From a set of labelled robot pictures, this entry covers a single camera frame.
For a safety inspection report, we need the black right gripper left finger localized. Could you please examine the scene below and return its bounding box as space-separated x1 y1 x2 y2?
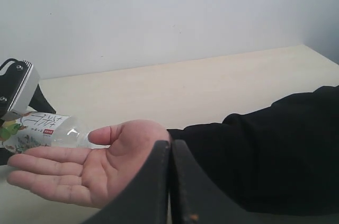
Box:
84 141 170 224

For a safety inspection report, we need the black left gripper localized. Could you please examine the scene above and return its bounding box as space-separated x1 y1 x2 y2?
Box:
0 83 58 157

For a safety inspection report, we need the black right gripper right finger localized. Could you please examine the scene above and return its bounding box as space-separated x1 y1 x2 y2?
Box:
171 140 261 224

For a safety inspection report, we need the tea bottle orange green label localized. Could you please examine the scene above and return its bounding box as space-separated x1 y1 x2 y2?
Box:
1 112 94 154

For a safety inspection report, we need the black sleeve forearm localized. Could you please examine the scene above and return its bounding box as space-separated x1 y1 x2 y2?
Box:
169 86 338 216

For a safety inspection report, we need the person's open hand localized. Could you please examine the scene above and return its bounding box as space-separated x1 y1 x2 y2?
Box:
7 120 171 209

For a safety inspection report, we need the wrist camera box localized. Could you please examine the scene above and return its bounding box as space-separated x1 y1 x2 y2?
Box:
1 58 40 121

